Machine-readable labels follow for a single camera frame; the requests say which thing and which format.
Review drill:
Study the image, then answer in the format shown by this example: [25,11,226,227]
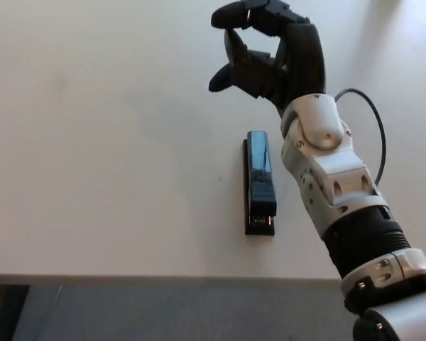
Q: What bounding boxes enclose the black stapler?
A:
[241,130,279,237]

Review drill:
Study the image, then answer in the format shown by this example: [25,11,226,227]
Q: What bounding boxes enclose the dark table leg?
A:
[0,283,31,341]

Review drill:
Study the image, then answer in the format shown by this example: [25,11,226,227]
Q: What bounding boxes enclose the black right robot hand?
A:
[208,0,328,119]

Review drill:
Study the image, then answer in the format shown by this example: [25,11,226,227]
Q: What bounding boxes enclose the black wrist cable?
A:
[334,88,388,186]

